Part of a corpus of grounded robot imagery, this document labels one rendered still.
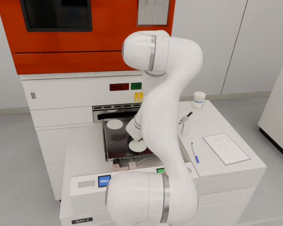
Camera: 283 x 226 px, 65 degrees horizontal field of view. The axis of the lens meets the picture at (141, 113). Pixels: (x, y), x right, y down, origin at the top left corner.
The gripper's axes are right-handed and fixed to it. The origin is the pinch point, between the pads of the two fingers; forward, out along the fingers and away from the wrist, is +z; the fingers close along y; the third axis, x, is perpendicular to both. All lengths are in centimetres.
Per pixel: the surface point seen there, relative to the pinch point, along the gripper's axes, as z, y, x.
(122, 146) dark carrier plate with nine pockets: 2.0, 1.0, -6.3
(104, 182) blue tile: -10.6, 12.3, -31.8
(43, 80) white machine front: -1, -55, -20
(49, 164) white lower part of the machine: 60, -31, -27
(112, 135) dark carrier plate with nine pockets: 6.6, -9.0, -3.9
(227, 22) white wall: 0, -55, 229
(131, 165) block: -4.6, 12.8, -13.6
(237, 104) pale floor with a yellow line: 89, 29, 250
